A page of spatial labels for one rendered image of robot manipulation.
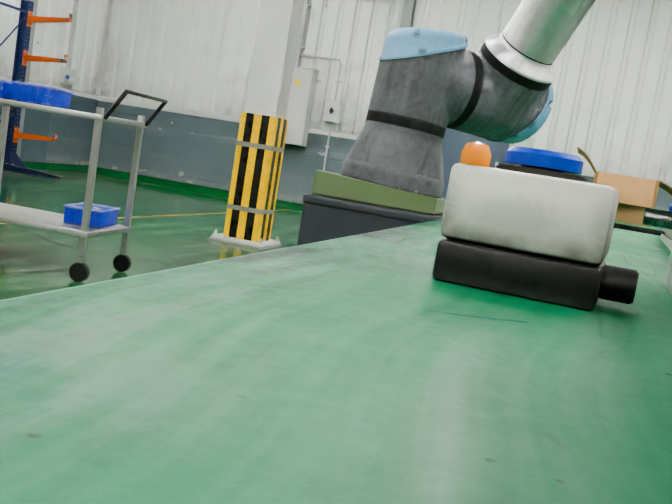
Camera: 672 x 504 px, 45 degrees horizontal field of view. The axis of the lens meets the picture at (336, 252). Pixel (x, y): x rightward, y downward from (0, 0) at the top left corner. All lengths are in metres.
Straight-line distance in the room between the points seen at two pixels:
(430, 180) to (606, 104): 10.54
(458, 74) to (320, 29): 11.21
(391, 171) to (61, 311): 0.92
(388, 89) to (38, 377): 1.01
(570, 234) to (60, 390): 0.28
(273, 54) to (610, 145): 5.94
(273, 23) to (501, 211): 6.63
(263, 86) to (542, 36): 5.83
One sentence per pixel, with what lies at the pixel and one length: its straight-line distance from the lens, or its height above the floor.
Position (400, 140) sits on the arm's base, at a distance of 1.14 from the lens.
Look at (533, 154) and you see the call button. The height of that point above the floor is 0.85.
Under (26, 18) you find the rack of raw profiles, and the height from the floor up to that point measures 1.97.
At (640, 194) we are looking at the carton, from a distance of 2.75.
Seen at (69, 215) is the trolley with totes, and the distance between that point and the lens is 4.59.
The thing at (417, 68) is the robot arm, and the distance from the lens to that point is 1.15.
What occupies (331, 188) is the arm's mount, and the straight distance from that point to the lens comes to 1.13.
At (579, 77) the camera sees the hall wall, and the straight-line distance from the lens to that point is 11.71.
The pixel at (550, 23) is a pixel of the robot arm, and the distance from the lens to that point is 1.19.
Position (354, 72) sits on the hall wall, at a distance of 12.08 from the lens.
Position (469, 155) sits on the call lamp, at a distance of 0.41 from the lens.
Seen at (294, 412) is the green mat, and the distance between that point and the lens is 0.17.
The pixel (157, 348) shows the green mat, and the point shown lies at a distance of 0.20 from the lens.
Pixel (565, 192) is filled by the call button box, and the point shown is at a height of 0.83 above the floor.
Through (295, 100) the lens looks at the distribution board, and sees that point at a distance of 12.00.
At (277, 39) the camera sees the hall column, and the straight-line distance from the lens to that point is 6.97.
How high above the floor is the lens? 0.83
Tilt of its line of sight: 6 degrees down
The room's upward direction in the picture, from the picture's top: 9 degrees clockwise
